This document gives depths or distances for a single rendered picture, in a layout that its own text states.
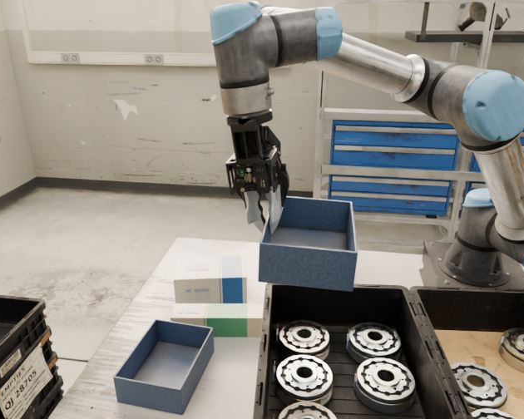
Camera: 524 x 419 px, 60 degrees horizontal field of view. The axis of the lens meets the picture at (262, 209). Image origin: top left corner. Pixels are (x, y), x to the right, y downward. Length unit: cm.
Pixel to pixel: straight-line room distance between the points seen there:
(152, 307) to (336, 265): 74
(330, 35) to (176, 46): 303
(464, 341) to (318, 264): 46
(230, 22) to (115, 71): 328
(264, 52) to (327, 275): 34
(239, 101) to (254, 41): 8
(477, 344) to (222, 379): 55
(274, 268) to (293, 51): 33
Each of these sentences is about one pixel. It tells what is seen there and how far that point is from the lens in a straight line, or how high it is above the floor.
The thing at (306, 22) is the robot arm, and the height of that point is 145.
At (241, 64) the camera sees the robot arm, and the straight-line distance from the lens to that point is 67.
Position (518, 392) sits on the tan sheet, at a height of 83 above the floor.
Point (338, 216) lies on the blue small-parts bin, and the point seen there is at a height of 110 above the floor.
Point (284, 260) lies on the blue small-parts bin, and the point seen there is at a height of 111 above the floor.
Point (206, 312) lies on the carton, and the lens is 119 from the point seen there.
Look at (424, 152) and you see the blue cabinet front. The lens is 279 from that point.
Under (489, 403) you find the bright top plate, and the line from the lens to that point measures 91.
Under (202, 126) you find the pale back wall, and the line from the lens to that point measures 375.
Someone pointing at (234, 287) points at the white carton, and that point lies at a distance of 128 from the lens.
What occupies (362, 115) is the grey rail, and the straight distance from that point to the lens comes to 269.
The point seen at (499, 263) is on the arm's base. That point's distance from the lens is 136.
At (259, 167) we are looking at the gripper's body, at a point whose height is 125.
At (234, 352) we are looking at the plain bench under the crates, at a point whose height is 70.
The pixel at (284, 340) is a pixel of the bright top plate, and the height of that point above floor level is 86.
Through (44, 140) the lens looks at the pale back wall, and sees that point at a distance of 439.
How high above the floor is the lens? 146
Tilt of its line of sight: 24 degrees down
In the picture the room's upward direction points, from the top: straight up
